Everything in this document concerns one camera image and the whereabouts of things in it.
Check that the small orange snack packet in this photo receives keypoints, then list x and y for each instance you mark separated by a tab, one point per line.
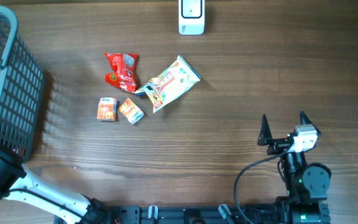
131	111

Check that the red crinkled snack packet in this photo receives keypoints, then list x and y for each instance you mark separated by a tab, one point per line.
123	68

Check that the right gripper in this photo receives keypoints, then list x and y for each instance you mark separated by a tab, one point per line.
266	138

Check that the yellow snack bag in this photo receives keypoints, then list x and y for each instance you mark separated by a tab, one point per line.
174	81

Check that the white barcode scanner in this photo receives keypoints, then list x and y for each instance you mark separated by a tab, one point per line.
191	17

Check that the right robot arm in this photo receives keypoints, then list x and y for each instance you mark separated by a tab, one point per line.
306	184

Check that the grey plastic shopping basket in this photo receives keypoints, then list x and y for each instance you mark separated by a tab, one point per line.
21	88

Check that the orange juice carton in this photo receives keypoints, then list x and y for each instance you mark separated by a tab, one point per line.
107	109

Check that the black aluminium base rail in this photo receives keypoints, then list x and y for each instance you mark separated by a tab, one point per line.
262	213

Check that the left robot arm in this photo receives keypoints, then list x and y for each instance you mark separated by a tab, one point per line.
18	182

